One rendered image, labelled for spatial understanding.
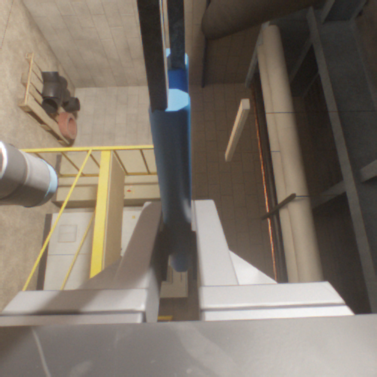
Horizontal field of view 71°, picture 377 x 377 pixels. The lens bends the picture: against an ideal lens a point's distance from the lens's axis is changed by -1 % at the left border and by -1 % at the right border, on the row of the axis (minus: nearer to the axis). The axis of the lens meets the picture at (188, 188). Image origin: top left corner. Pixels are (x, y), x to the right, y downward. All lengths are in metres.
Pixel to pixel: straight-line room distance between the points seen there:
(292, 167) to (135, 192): 2.25
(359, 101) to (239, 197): 2.11
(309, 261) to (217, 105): 3.26
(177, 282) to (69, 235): 1.66
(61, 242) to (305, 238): 3.17
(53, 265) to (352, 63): 4.70
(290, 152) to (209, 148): 1.77
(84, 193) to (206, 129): 2.34
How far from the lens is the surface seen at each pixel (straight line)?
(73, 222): 4.20
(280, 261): 3.79
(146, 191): 4.09
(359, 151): 3.47
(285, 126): 3.57
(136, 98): 5.37
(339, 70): 3.99
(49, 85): 4.23
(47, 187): 0.54
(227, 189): 4.49
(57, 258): 4.20
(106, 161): 3.13
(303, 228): 3.17
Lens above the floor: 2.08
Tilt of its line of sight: level
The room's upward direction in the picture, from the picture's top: 88 degrees clockwise
